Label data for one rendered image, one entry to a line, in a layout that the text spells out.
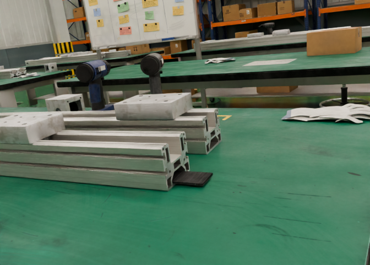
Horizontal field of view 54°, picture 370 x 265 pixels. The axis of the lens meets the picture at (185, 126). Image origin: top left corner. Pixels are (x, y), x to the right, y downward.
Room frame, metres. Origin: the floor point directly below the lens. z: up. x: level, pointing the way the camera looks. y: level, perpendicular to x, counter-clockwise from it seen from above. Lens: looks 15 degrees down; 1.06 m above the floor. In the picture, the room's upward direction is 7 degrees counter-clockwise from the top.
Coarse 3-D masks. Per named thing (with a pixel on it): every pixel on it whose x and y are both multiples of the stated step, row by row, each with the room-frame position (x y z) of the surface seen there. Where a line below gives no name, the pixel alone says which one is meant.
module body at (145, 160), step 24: (0, 144) 0.80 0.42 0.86; (24, 144) 0.77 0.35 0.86; (48, 144) 0.74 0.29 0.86; (72, 144) 0.71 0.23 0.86; (96, 144) 0.69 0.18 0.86; (120, 144) 0.66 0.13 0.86; (144, 144) 0.65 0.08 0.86; (168, 144) 0.69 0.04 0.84; (0, 168) 0.81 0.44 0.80; (24, 168) 0.78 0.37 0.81; (48, 168) 0.74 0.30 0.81; (72, 168) 0.72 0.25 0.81; (96, 168) 0.70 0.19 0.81; (120, 168) 0.66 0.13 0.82; (144, 168) 0.63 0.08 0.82; (168, 168) 0.63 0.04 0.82
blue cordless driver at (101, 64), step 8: (80, 64) 1.12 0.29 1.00; (88, 64) 1.12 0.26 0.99; (96, 64) 1.15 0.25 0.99; (104, 64) 1.20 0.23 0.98; (80, 72) 1.11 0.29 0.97; (88, 72) 1.11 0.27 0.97; (96, 72) 1.13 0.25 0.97; (104, 72) 1.18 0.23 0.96; (80, 80) 1.12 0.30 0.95; (88, 80) 1.11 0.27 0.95; (96, 80) 1.16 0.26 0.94; (96, 88) 1.14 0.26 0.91; (96, 96) 1.14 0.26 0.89; (96, 104) 1.14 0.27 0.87; (104, 104) 1.17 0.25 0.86; (112, 104) 1.21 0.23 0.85
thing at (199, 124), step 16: (16, 112) 1.19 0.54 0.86; (32, 112) 1.15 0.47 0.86; (48, 112) 1.11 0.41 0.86; (64, 112) 1.07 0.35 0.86; (80, 112) 1.04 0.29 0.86; (96, 112) 1.01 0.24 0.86; (112, 112) 0.98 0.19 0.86; (192, 112) 0.87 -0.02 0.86; (208, 112) 0.85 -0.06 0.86; (80, 128) 0.94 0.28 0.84; (96, 128) 0.92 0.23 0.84; (112, 128) 0.90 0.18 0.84; (128, 128) 0.87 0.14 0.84; (144, 128) 0.85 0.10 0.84; (160, 128) 0.83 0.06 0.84; (176, 128) 0.81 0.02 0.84; (192, 128) 0.80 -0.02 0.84; (208, 128) 0.80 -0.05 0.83; (192, 144) 0.80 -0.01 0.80; (208, 144) 0.80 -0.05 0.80
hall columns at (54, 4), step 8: (48, 0) 9.11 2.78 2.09; (56, 0) 8.96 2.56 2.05; (48, 8) 9.07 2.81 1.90; (56, 8) 8.92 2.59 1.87; (48, 16) 9.03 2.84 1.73; (56, 16) 8.88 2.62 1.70; (64, 16) 9.09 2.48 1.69; (56, 24) 9.10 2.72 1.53; (64, 24) 9.05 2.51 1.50; (56, 32) 9.12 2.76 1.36; (64, 32) 9.01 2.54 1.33; (56, 40) 9.09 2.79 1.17; (64, 40) 8.96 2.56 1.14; (56, 48) 8.96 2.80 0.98; (64, 48) 8.90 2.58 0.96; (72, 48) 9.09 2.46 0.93; (56, 56) 8.99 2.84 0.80; (72, 72) 8.97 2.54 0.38
